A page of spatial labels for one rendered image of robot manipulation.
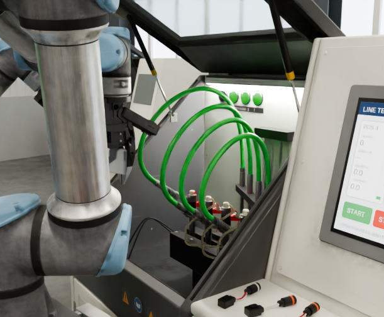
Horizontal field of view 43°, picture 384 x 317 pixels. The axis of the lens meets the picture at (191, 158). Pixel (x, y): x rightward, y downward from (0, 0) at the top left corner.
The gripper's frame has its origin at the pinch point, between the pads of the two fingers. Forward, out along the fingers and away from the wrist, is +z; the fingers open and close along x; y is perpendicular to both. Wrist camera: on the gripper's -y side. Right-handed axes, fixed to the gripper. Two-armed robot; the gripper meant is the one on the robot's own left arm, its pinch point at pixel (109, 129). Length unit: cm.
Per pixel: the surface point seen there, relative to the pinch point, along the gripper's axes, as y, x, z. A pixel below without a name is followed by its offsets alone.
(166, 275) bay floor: 18, -18, 46
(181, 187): 1.9, 14.9, 21.5
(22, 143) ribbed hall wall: -52, -702, -16
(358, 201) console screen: -12, 50, 42
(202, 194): 1.5, 22.3, 24.3
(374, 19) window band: -329, -245, 150
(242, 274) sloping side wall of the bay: 10, 27, 43
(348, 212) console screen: -10, 48, 43
